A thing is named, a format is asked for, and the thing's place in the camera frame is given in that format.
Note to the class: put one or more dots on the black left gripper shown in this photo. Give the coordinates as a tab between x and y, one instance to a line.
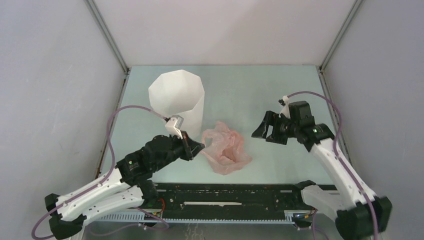
195	147

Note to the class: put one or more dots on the light blue cable duct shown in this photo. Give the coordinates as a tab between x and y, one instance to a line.
139	217

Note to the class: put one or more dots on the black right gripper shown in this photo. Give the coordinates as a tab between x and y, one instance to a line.
269	119

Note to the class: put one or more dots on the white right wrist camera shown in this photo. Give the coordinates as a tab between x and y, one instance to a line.
284	102

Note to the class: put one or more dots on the aluminium frame rail right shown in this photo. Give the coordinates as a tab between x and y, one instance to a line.
355	8

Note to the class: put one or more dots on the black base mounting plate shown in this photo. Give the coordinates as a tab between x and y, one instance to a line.
227	200

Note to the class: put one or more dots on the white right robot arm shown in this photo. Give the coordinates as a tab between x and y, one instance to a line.
358	212

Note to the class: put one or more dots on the white faceted trash bin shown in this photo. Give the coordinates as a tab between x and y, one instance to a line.
181	93

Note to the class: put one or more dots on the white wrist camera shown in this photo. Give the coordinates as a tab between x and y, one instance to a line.
173	125
284	102

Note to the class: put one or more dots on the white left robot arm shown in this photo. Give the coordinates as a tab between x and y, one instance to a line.
128	185

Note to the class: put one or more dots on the aluminium frame rail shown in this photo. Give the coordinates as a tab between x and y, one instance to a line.
355	8
100	21

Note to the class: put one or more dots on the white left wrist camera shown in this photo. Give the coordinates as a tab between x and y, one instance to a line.
173	125

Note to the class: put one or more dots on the aluminium frame rail left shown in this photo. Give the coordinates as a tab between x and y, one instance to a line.
100	21

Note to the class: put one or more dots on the pink plastic trash bag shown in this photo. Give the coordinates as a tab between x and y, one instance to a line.
224	149

